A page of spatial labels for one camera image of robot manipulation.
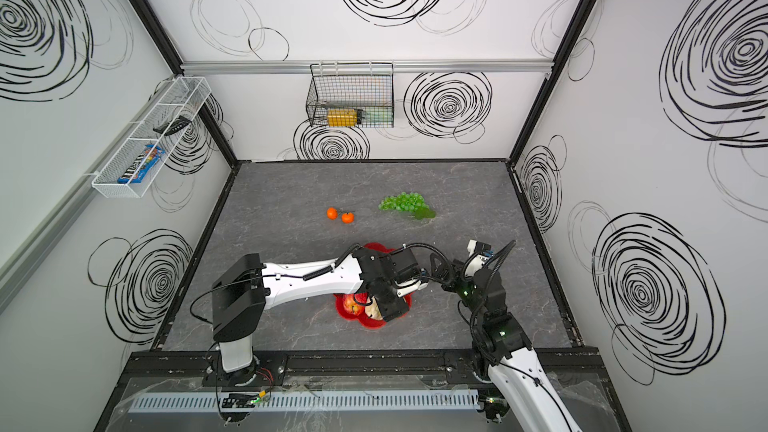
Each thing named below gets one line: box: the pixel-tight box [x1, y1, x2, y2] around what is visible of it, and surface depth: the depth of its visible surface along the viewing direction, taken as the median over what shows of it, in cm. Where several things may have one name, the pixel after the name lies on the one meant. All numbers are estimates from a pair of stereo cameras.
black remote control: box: [153, 115, 192, 136], surface depth 82 cm
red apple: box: [343, 294, 365, 316], surface depth 79 cm
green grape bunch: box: [378, 192, 437, 220], surface depth 104 cm
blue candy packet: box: [117, 144, 165, 184], surface depth 72 cm
